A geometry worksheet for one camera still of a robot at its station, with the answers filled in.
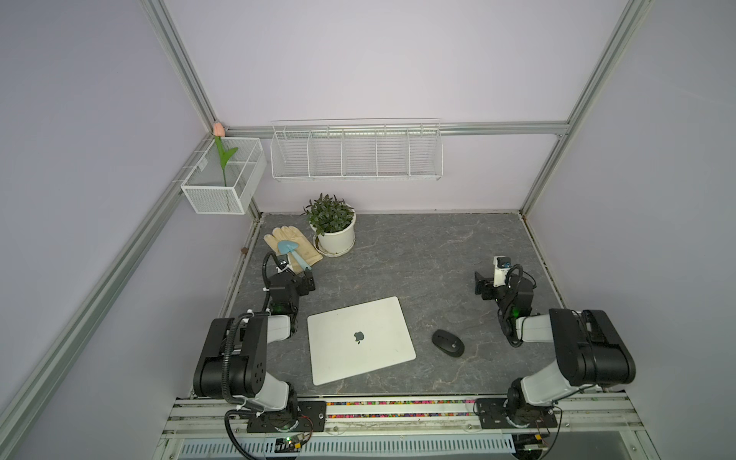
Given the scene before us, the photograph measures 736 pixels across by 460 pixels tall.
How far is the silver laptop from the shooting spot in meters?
0.83

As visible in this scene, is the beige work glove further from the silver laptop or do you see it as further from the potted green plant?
the silver laptop

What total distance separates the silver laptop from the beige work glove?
227mm

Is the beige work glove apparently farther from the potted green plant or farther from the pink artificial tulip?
the pink artificial tulip

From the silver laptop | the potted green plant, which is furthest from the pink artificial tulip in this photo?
the silver laptop

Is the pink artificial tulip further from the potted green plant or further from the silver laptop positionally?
the silver laptop

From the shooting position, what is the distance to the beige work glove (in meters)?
1.08

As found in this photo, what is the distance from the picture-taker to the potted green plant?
97cm

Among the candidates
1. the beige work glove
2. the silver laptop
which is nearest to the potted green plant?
the beige work glove

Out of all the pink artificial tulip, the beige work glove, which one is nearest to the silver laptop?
the beige work glove

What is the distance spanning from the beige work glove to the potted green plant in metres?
0.03

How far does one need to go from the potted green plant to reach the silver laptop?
0.82ft

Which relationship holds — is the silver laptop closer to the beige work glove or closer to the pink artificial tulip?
the beige work glove
